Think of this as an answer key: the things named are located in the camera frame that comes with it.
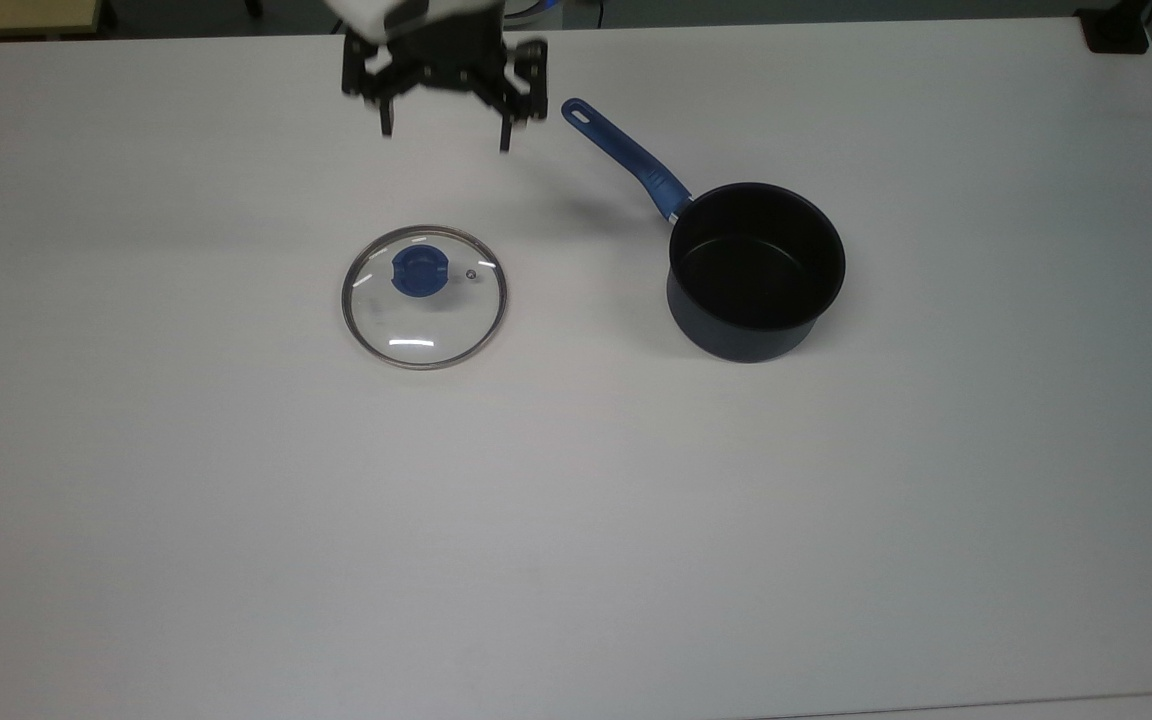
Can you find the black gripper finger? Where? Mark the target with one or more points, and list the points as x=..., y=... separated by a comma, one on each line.
x=521, y=85
x=364, y=80

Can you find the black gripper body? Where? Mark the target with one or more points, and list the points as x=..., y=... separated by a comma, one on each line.
x=451, y=55

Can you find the glass lid with blue knob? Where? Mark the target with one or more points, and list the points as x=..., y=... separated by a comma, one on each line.
x=419, y=272

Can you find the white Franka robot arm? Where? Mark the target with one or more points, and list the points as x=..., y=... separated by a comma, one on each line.
x=366, y=12

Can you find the wooden desk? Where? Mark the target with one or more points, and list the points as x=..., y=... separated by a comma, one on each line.
x=16, y=15

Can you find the white table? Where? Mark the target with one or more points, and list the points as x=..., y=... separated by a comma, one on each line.
x=1036, y=707

